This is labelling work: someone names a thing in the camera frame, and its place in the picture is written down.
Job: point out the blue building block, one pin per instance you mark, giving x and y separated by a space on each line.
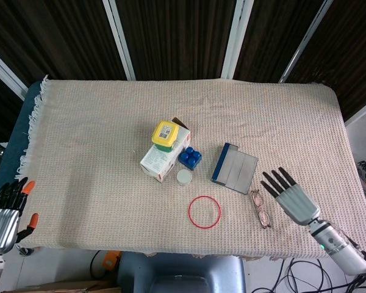
189 159

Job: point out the blue grey box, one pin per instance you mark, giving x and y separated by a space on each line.
235 168

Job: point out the brown cardboard sheet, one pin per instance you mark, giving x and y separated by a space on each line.
64 287

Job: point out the eyeglasses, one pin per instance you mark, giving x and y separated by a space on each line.
263 217

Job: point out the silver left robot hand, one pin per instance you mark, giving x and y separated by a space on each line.
1 222

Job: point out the green container yellow lid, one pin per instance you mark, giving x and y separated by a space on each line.
164 132

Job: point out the orange device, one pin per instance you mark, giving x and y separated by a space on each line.
111 261

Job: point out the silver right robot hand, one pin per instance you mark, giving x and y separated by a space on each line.
299 201

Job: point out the white divider frame post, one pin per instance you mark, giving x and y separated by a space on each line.
119 39
6 73
363 111
305 42
236 39

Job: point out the small white jar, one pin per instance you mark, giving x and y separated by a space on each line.
184 177

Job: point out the white cardboard box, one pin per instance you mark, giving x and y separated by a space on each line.
158 163

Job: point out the table caster wheel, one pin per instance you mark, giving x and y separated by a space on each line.
25 251

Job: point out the beige woven tablecloth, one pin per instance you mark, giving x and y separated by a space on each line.
109 128

